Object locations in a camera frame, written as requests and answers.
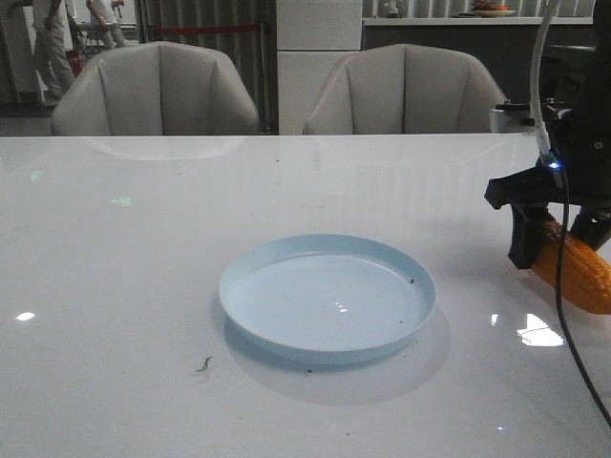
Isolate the right beige upholstered chair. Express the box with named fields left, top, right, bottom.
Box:
left=303, top=44, right=505, bottom=135

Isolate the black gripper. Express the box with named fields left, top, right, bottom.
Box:
left=484, top=1, right=610, bottom=269

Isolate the red barrier belt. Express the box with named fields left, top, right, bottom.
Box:
left=151, top=24, right=261, bottom=36

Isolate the long grey counter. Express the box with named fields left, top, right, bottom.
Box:
left=361, top=16, right=596, bottom=111

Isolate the beige upholstered chair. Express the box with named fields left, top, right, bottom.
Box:
left=303, top=44, right=505, bottom=135
left=51, top=41, right=260, bottom=136

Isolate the person in white clothes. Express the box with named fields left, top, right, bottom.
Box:
left=8, top=0, right=74, bottom=106

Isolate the left beige upholstered chair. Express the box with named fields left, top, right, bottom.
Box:
left=51, top=41, right=260, bottom=136

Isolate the fruit bowl on counter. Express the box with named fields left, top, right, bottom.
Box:
left=471, top=0, right=515, bottom=18

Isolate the white cable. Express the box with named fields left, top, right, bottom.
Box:
left=530, top=0, right=560, bottom=156

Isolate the black cable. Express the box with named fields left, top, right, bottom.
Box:
left=553, top=156, right=611, bottom=426

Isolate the orange corn cob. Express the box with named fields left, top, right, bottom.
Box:
left=531, top=220, right=610, bottom=315

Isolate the light blue round plate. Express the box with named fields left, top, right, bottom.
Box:
left=219, top=234, right=436, bottom=365

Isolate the white cabinet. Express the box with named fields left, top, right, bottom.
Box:
left=276, top=1, right=363, bottom=135

